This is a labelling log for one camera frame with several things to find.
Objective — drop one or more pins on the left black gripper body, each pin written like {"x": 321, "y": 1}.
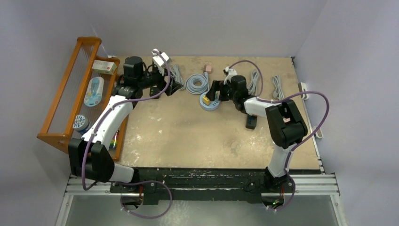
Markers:
{"x": 155, "y": 78}

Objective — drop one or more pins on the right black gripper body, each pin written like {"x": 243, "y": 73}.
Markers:
{"x": 219, "y": 86}

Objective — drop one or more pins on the yellow usb charger plug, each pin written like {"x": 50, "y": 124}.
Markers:
{"x": 206, "y": 100}

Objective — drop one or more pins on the round blue power socket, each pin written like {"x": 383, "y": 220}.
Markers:
{"x": 213, "y": 106}

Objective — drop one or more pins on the pink usb charger plug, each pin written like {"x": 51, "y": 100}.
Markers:
{"x": 207, "y": 68}

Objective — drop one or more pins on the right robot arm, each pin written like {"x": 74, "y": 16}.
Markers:
{"x": 286, "y": 125}

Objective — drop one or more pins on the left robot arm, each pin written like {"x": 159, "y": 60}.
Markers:
{"x": 89, "y": 155}

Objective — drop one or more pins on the white red box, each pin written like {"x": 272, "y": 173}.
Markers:
{"x": 104, "y": 67}

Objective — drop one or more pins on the black power strip right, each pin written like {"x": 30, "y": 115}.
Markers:
{"x": 251, "y": 121}

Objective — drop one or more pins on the blue blister pack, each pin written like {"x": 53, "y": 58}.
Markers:
{"x": 94, "y": 92}

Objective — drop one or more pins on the orange wooden rack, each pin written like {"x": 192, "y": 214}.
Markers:
{"x": 68, "y": 101}

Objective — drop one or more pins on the colourful tube packet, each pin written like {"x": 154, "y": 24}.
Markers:
{"x": 114, "y": 141}

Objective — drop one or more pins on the blue white cup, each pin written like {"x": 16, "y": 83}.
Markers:
{"x": 81, "y": 124}

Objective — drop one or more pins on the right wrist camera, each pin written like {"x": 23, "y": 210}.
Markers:
{"x": 229, "y": 73}

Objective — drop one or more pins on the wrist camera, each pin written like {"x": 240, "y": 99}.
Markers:
{"x": 229, "y": 73}
{"x": 157, "y": 60}

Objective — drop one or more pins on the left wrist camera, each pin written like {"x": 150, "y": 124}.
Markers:
{"x": 157, "y": 60}

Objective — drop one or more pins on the white wall bracket upper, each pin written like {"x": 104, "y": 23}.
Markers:
{"x": 303, "y": 88}

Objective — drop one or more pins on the white wall bracket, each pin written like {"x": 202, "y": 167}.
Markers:
{"x": 303, "y": 88}
{"x": 318, "y": 133}

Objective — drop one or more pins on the black metal base rail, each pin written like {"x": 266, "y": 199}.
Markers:
{"x": 185, "y": 184}

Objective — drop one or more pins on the white wall bracket lower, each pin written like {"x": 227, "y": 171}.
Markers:
{"x": 318, "y": 133}

